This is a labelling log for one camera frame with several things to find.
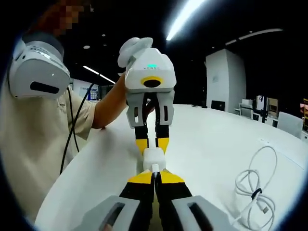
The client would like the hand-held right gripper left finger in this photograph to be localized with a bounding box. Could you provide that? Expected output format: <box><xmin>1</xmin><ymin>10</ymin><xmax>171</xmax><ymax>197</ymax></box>
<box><xmin>95</xmin><ymin>169</ymin><xmax>156</xmax><ymax>231</ymax></box>

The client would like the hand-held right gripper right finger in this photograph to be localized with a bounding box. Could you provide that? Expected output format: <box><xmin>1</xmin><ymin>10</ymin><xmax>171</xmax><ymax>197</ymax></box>
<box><xmin>154</xmin><ymin>169</ymin><xmax>236</xmax><ymax>231</ymax></box>

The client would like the white charger adapter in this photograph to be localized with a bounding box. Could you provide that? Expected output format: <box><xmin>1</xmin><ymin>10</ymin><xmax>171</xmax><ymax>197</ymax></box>
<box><xmin>142</xmin><ymin>147</ymin><xmax>167</xmax><ymax>173</ymax></box>

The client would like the white Type-C cable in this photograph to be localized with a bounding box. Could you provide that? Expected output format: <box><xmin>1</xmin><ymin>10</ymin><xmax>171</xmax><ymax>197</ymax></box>
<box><xmin>151</xmin><ymin>145</ymin><xmax>279</xmax><ymax>227</ymax></box>

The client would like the person's left hand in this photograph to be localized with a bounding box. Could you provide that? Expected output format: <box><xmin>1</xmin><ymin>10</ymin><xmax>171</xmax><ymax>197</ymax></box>
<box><xmin>115</xmin><ymin>71</ymin><xmax>128</xmax><ymax>114</ymax></box>

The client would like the short ceiling light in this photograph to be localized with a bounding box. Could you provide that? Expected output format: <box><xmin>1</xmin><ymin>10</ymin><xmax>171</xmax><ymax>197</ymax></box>
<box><xmin>82</xmin><ymin>65</ymin><xmax>116</xmax><ymax>85</ymax></box>

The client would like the black monitor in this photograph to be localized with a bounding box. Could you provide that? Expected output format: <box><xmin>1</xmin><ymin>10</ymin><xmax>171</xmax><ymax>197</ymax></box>
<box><xmin>211</xmin><ymin>100</ymin><xmax>226</xmax><ymax>112</ymax></box>

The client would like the long ceiling light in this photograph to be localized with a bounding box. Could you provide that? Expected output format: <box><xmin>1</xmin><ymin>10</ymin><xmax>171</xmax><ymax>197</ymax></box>
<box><xmin>166</xmin><ymin>0</ymin><xmax>209</xmax><ymax>41</ymax></box>

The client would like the large white pillar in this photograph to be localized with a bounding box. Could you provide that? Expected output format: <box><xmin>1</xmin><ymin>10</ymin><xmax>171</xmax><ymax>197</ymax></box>
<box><xmin>205</xmin><ymin>49</ymin><xmax>246</xmax><ymax>114</ymax></box>

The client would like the white office chair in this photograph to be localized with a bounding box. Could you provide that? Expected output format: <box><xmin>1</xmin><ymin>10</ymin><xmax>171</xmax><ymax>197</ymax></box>
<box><xmin>239</xmin><ymin>98</ymin><xmax>254</xmax><ymax>119</ymax></box>

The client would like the black stand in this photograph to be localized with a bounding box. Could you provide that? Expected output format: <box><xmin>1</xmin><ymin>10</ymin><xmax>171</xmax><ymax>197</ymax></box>
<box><xmin>260</xmin><ymin>95</ymin><xmax>269</xmax><ymax>124</ymax></box>

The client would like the white worn device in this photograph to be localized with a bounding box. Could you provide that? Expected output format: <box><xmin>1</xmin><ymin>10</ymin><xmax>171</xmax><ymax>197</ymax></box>
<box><xmin>8</xmin><ymin>32</ymin><xmax>72</xmax><ymax>100</ymax></box>

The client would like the curved ceiling light strip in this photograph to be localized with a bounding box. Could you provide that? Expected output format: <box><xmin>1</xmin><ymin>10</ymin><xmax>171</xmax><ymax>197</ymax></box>
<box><xmin>225</xmin><ymin>28</ymin><xmax>284</xmax><ymax>46</ymax></box>

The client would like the person's beige shirt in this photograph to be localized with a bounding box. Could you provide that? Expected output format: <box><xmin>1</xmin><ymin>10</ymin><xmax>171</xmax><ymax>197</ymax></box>
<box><xmin>0</xmin><ymin>79</ymin><xmax>98</xmax><ymax>222</ymax></box>

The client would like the white chair back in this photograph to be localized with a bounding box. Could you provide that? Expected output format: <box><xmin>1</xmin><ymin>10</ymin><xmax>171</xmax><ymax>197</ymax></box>
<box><xmin>276</xmin><ymin>111</ymin><xmax>304</xmax><ymax>139</ymax></box>

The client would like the black device cable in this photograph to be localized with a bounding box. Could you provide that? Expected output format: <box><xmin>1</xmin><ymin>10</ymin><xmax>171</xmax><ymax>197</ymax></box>
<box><xmin>59</xmin><ymin>83</ymin><xmax>96</xmax><ymax>176</ymax></box>

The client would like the black cable tie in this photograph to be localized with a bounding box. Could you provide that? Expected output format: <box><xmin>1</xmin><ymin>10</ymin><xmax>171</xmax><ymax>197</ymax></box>
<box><xmin>251</xmin><ymin>188</ymin><xmax>263</xmax><ymax>200</ymax></box>

